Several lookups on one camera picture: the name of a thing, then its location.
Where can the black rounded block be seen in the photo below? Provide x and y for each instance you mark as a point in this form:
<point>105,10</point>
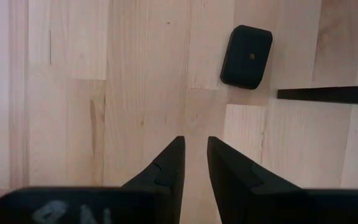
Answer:
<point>245,57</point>

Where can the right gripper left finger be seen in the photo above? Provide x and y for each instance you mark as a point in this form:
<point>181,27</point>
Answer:
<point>154,202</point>

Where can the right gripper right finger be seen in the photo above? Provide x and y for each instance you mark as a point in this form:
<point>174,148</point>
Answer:
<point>244,199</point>

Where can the wooden shelf black metal frame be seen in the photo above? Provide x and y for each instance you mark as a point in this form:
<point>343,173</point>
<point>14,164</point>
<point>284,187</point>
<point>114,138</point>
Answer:
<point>328,95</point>

